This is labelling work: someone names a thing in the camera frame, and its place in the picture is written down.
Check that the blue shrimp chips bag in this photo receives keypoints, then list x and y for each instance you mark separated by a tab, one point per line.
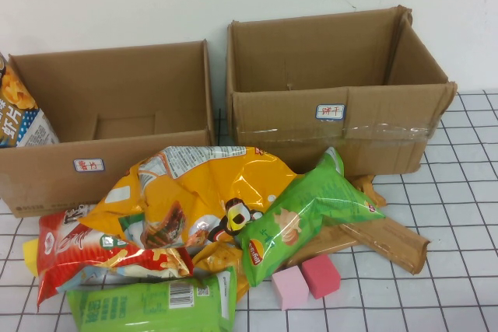
19	114

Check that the large yellow snack bag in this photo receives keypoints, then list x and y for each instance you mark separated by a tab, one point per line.
218	180

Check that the small gold snack bag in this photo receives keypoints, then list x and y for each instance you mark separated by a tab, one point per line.
219	258

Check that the red snack bag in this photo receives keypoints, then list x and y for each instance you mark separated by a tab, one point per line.
116	256

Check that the green Lay's chips bag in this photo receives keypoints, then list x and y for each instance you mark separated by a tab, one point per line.
311	200

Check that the white label, red writing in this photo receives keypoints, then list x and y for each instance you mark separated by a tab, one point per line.
89	165
330	111

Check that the tall taped cardboard box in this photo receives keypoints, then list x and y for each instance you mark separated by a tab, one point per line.
389	149

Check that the clear packing tape strip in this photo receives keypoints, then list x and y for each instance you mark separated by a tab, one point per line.
389	130

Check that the wide low cardboard box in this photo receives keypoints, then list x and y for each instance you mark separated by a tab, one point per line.
116	83

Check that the light pink foam cube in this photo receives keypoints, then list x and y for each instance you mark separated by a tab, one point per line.
290	289

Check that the dark pink foam cube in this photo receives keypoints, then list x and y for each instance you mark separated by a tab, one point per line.
323	275

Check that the long flat brown package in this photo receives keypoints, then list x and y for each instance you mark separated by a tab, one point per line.
389	238

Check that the green bag with barcode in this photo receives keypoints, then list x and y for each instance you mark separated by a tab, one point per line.
128	305

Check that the white grid tablecloth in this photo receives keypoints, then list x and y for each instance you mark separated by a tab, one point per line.
447	270

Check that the yellow sponge block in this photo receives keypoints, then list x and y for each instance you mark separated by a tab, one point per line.
30	256

